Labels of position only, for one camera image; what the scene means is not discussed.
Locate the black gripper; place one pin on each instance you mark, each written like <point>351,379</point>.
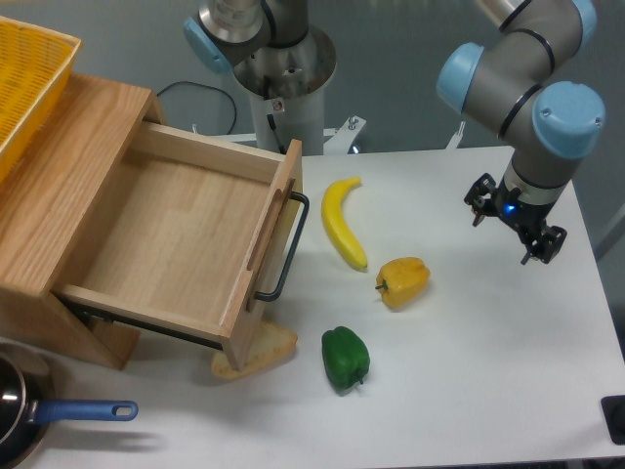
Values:
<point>541,241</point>

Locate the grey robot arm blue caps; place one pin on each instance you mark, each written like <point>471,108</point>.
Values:
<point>551,127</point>

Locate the yellow pepper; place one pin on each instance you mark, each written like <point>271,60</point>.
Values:
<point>401,280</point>

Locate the green pepper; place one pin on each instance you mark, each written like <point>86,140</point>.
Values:
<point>345,357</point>

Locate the yellow banana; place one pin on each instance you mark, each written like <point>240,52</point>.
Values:
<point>336,227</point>

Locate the bread slice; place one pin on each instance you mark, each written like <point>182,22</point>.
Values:
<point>271,344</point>

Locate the wooden drawer cabinet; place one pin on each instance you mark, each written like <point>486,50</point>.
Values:
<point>45,203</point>

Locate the yellow plastic basket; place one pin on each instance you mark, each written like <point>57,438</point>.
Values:
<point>35,66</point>

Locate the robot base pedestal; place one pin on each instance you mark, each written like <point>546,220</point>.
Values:
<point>283,63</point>

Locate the open wooden drawer black handle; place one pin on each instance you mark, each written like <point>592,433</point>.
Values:
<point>187,239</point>

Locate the black pan blue handle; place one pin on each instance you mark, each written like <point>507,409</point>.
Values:
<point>29,404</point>

